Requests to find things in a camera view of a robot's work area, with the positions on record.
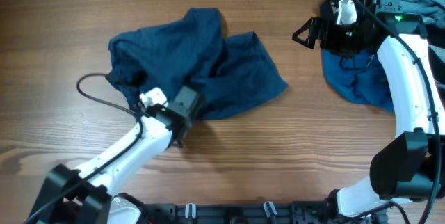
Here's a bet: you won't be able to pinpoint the bright blue garment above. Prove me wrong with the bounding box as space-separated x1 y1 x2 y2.
322 49 394 111

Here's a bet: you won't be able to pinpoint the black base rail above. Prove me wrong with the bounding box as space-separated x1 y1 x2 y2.
114 192 389 224

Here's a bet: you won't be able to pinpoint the black garment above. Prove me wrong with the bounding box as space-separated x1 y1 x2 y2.
319 0 445 89

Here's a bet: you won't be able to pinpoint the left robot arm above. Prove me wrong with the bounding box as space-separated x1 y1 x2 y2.
26 86 203 223

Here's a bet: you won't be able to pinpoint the dark blue shorts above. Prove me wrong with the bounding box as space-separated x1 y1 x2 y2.
106 8 289 120

